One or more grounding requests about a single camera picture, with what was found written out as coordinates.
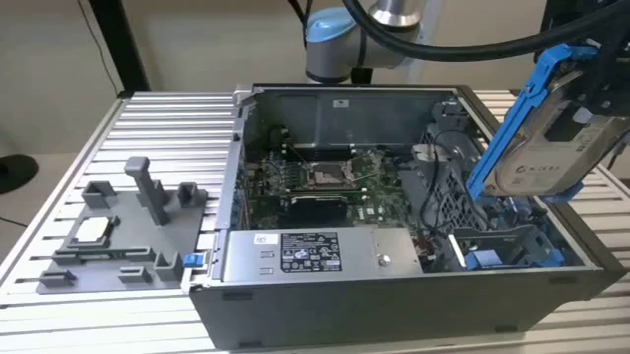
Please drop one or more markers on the green RAM stick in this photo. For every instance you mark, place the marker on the green RAM stick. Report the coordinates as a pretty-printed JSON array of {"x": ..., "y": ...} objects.
[{"x": 98, "y": 253}]

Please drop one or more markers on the thin metal locking lever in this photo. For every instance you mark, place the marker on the thin metal locking lever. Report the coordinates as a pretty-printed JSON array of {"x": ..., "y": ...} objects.
[{"x": 298, "y": 152}]

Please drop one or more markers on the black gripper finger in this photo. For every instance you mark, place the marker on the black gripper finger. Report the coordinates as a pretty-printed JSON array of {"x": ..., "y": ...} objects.
[{"x": 566, "y": 127}]

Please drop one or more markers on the silver CPU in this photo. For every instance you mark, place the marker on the silver CPU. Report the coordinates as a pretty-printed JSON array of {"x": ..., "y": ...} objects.
[{"x": 91, "y": 230}]

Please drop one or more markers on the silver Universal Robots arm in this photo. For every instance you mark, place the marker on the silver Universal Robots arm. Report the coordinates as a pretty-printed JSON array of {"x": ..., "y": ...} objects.
[{"x": 334, "y": 55}]

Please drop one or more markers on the black round floor base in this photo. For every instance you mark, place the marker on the black round floor base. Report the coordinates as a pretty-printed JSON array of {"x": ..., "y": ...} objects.
[{"x": 18, "y": 173}]

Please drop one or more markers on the black plastic bay bracket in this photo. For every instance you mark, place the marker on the black plastic bay bracket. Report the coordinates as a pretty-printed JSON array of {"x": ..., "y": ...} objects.
[{"x": 450, "y": 112}]

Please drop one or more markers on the grey parts rack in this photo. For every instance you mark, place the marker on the grey parts rack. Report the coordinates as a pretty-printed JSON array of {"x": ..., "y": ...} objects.
[{"x": 132, "y": 228}]

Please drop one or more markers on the hard disk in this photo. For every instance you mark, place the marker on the hard disk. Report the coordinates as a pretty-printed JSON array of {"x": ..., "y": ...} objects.
[
  {"x": 537, "y": 162},
  {"x": 485, "y": 260}
]

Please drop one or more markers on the black open PC case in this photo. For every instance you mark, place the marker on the black open PC case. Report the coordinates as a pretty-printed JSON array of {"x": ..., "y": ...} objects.
[{"x": 394, "y": 309}]

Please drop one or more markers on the black RAM slots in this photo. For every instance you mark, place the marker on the black RAM slots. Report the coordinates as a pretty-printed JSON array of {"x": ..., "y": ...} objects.
[{"x": 319, "y": 151}]

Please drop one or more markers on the green motherboard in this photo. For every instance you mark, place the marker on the green motherboard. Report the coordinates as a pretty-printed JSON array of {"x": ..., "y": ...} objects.
[{"x": 379, "y": 203}]

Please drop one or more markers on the black upright frame post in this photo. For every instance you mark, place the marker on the black upright frame post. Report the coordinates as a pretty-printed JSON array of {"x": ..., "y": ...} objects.
[{"x": 120, "y": 44}]

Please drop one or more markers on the CPU socket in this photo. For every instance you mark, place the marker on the CPU socket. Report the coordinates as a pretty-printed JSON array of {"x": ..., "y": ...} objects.
[{"x": 327, "y": 175}]

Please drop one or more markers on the silver power supply unit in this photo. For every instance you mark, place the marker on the silver power supply unit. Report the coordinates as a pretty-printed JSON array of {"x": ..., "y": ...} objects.
[{"x": 246, "y": 254}]

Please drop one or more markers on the blue case latch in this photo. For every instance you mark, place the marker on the blue case latch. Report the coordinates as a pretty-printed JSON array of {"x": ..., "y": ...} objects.
[{"x": 192, "y": 260}]

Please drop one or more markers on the black graphics card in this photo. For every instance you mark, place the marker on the black graphics card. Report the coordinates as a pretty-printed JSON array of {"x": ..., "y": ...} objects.
[{"x": 317, "y": 210}]

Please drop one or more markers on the grey perforated disk cage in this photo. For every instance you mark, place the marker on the grey perforated disk cage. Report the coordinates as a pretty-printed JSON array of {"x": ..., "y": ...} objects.
[{"x": 455, "y": 206}]

